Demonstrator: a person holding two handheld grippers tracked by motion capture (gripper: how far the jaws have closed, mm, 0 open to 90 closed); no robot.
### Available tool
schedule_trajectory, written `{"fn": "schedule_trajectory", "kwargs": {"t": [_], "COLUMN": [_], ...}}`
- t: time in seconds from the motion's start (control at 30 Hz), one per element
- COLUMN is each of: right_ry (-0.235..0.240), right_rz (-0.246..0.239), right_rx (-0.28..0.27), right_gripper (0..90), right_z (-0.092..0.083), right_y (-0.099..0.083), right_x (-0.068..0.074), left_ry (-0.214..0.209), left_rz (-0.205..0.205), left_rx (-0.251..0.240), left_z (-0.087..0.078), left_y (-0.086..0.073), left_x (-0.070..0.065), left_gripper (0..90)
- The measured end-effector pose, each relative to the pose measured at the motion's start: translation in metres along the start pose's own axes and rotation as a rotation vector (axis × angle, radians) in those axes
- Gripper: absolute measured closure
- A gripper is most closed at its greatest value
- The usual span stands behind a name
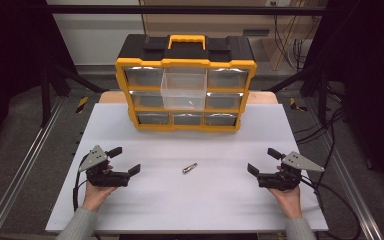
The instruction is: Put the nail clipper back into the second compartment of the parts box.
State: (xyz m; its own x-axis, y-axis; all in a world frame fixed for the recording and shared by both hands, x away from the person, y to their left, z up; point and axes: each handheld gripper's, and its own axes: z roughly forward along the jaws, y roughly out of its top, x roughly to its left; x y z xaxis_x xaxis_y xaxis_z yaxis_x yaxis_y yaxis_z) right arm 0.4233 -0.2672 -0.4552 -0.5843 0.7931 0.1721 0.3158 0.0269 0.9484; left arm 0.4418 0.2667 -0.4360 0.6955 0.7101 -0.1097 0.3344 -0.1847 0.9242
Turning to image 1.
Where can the yellow black drawer organizer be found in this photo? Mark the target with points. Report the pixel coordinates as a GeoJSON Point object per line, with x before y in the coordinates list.
{"type": "Point", "coordinates": [186, 55]}

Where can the small silver metal cylinder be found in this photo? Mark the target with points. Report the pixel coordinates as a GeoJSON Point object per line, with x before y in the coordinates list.
{"type": "Point", "coordinates": [189, 168]}

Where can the open clear plastic drawer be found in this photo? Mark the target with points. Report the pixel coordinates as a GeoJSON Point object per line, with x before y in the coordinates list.
{"type": "Point", "coordinates": [183, 90]}

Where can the black curtain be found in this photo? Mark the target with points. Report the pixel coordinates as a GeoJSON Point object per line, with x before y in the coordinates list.
{"type": "Point", "coordinates": [10, 50]}
{"type": "Point", "coordinates": [370, 66]}

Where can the person's left hand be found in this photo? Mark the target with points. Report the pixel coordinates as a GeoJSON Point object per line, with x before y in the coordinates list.
{"type": "Point", "coordinates": [95, 196]}

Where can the black horizontal frame bar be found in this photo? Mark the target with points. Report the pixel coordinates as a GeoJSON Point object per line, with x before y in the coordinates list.
{"type": "Point", "coordinates": [180, 9]}

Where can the group of closed clear drawers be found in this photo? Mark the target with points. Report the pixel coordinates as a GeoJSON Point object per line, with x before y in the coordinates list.
{"type": "Point", "coordinates": [143, 76]}

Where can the person's right hand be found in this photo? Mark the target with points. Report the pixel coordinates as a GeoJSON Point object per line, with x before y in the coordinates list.
{"type": "Point", "coordinates": [288, 201]}

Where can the yellow black hazard tape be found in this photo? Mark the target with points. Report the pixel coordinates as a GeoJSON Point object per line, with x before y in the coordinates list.
{"type": "Point", "coordinates": [82, 104]}
{"type": "Point", "coordinates": [294, 104]}

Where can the black metal stand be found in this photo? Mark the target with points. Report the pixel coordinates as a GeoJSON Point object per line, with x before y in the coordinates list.
{"type": "Point", "coordinates": [46, 93]}
{"type": "Point", "coordinates": [322, 93]}

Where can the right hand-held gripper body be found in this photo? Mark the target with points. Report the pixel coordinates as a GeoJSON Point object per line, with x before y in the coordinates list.
{"type": "Point", "coordinates": [281, 180]}

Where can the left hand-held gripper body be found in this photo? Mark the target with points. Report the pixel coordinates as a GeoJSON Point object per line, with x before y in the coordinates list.
{"type": "Point", "coordinates": [104, 178]}

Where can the aluminium frame rail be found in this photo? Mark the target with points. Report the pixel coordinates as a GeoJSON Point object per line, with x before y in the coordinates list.
{"type": "Point", "coordinates": [20, 166]}
{"type": "Point", "coordinates": [353, 186]}

